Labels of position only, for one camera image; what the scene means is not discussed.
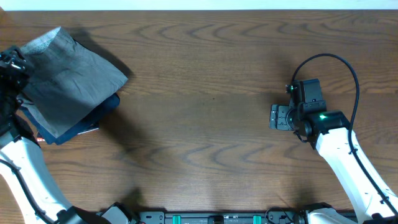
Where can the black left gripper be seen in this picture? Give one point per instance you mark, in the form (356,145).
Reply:
(25,71)

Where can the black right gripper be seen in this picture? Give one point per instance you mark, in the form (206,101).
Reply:
(278,117)

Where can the grey shorts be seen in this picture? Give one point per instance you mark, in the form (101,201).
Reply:
(68,82)

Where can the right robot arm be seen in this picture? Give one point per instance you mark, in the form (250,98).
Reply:
(328,133)

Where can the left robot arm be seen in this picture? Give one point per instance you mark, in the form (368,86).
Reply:
(22,162)

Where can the small card under garment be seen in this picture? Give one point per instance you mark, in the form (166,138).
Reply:
(93,127)

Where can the folded dark navy garment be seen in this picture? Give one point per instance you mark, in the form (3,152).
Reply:
(93,117)

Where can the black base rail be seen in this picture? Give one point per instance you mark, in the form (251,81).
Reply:
(273,216)

